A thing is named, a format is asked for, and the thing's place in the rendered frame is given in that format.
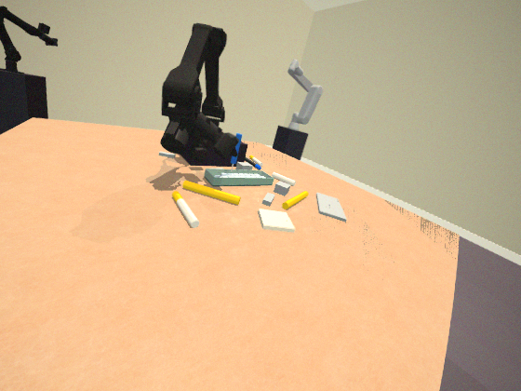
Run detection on keyboard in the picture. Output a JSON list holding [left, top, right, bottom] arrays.
[[204, 169, 274, 187]]

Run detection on cream flat square slab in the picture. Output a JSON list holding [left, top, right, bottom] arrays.
[[258, 209, 296, 233]]

